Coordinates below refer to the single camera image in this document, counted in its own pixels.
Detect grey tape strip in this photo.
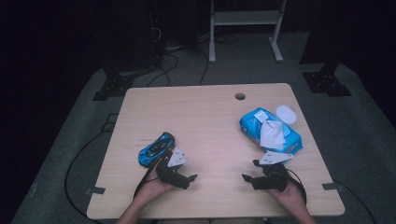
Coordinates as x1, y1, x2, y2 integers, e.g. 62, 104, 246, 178
85, 186, 106, 196
321, 182, 345, 191

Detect white metal stand frame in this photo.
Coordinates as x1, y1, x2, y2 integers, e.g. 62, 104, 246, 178
208, 0, 288, 63

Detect white wet wipe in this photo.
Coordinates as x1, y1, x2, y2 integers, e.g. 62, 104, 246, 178
260, 119, 287, 150

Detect black floor cable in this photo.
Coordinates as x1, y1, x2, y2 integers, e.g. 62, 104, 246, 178
198, 48, 210, 87
146, 52, 180, 88
332, 178, 378, 224
64, 129, 108, 220

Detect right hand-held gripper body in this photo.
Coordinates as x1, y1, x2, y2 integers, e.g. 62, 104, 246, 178
250, 150, 294, 192

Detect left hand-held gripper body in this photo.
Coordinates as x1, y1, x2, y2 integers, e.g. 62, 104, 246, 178
155, 147, 191, 190

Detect person's right hand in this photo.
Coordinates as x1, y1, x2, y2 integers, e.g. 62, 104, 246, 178
267, 181, 303, 208

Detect blue wet wipes packet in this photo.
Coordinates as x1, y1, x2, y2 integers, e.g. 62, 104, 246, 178
238, 105, 304, 156

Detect black stand base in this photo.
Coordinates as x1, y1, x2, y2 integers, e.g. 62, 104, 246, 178
301, 60, 353, 97
92, 73, 135, 102

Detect person's left hand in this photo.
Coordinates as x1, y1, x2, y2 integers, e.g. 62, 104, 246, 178
140, 174, 180, 202

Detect right hand-held gripper cable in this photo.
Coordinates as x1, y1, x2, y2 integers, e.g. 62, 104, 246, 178
286, 167, 308, 206

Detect blue toy car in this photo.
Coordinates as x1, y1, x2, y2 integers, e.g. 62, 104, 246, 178
137, 132, 176, 169

